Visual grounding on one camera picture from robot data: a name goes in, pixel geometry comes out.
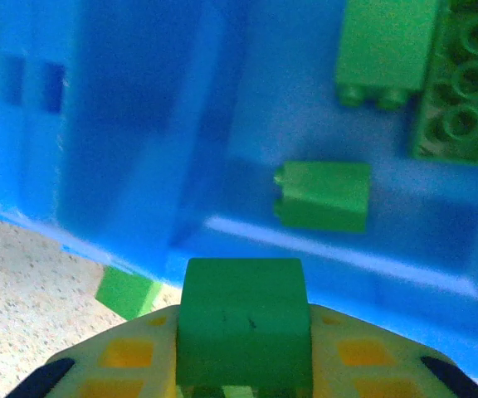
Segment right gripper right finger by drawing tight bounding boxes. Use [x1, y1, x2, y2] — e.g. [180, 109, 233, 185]
[308, 303, 478, 398]

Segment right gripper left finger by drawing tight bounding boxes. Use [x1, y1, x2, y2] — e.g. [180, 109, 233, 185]
[12, 304, 182, 398]

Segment green eight-stud lego brick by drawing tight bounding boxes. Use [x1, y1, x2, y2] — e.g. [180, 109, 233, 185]
[407, 0, 478, 167]

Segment blue three-compartment plastic bin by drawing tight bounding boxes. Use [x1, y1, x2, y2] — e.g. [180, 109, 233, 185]
[0, 0, 478, 398]

